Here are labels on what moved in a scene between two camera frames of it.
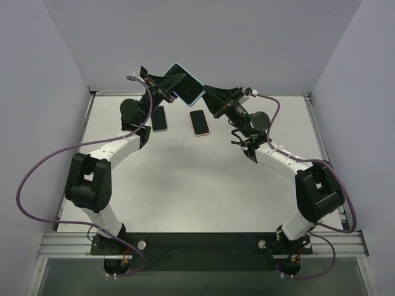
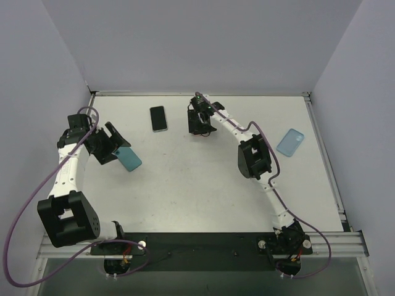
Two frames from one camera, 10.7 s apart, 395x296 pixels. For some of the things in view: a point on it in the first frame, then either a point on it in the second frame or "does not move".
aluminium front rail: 78,245 does not move
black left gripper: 158,89 → 108,145
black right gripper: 228,103 → 199,120
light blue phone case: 191,89 → 290,142
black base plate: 200,251 does not move
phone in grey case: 158,120 does not move
